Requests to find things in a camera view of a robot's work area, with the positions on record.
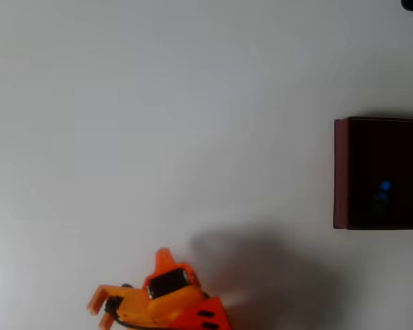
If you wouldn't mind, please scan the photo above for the small blue grey toy figure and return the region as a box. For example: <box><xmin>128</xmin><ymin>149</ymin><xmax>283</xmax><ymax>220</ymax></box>
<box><xmin>372</xmin><ymin>178</ymin><xmax>394</xmax><ymax>215</ymax></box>

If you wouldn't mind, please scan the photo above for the dark red open box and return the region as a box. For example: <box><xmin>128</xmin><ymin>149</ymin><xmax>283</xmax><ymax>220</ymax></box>
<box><xmin>332</xmin><ymin>115</ymin><xmax>413</xmax><ymax>230</ymax></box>

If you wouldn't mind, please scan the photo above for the orange camera mount bracket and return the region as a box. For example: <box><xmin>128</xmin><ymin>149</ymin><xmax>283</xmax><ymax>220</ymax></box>
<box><xmin>87</xmin><ymin>284</ymin><xmax>152</xmax><ymax>329</ymax></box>

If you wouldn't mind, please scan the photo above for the thick black camera cable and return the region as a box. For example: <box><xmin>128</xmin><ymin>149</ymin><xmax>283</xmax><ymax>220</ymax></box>
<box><xmin>105</xmin><ymin>283</ymin><xmax>152</xmax><ymax>330</ymax></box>

